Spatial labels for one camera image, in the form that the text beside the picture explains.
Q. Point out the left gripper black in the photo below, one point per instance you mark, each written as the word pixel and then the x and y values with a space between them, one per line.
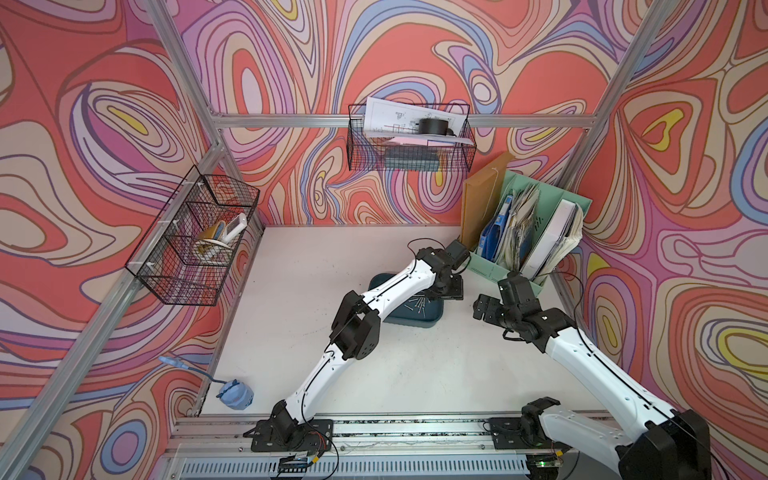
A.
pixel 456 291

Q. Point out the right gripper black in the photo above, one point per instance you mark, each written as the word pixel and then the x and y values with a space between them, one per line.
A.
pixel 479 306

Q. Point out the teal plastic storage tray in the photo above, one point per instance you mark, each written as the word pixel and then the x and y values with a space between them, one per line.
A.
pixel 418 311

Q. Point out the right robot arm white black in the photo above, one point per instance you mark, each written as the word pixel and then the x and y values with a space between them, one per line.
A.
pixel 652 439

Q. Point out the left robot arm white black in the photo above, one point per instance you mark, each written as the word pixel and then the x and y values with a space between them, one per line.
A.
pixel 355 330

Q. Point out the green file organizer box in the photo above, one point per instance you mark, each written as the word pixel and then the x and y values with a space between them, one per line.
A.
pixel 549 199

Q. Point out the blue folder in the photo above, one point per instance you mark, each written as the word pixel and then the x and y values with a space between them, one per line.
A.
pixel 491 235

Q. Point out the white binder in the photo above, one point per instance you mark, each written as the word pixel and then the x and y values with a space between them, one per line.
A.
pixel 554 233

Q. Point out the brown cardboard folder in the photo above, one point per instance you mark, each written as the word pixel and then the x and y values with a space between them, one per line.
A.
pixel 480 198

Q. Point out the stack of papers in organizer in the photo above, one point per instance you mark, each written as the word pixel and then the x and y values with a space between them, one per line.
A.
pixel 519 226

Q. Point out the black tape roll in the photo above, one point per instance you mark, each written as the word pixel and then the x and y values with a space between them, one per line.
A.
pixel 434 126

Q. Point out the white paper sheets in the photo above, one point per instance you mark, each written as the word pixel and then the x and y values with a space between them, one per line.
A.
pixel 398 121

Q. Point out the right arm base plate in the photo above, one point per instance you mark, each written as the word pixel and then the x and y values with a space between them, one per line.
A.
pixel 516 432

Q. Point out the black wire basket back wall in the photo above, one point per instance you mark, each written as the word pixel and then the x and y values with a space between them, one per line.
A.
pixel 380 154

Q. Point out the black wire basket wall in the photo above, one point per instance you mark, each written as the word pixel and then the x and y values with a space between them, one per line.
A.
pixel 181 260
pixel 380 154

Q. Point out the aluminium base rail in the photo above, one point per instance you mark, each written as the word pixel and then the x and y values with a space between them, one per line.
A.
pixel 411 446

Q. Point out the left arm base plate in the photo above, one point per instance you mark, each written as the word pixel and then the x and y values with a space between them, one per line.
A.
pixel 311 438

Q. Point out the black wire basket left wall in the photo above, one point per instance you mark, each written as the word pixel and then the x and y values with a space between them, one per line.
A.
pixel 181 260

